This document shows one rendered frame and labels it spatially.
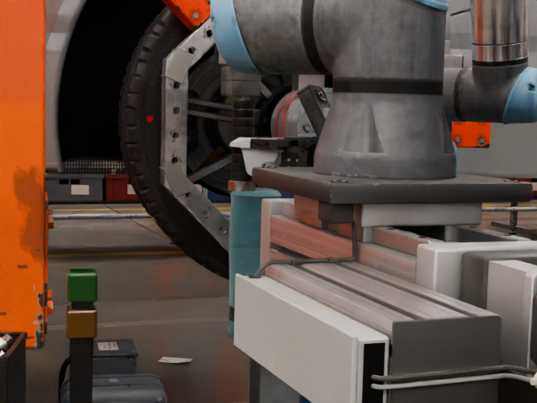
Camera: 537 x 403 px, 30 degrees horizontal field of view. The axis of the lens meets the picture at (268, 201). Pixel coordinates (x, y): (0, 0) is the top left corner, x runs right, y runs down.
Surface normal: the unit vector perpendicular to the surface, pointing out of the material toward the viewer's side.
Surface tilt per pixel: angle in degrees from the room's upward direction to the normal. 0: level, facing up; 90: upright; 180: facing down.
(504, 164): 90
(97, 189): 84
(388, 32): 90
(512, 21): 98
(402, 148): 72
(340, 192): 90
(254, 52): 130
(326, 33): 109
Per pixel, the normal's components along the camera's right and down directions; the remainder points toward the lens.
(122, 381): 0.03, -0.99
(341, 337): -0.94, 0.01
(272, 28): -0.53, 0.28
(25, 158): 0.22, 0.10
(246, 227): -0.33, 0.04
